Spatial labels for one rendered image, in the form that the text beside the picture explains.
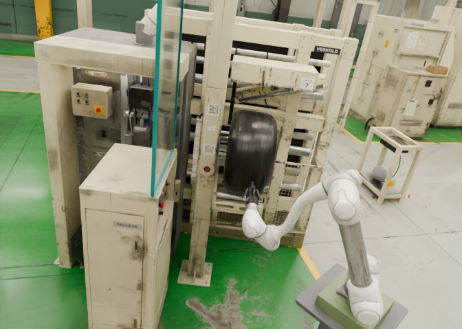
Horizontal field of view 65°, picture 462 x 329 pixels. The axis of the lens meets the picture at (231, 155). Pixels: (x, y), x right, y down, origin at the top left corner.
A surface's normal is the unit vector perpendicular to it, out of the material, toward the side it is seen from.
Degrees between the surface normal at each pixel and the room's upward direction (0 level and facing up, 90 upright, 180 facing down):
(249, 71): 90
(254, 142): 50
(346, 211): 84
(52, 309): 0
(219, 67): 90
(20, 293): 0
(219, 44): 90
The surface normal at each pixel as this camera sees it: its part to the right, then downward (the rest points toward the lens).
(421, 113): 0.25, 0.46
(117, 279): -0.04, 0.44
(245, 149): 0.02, -0.04
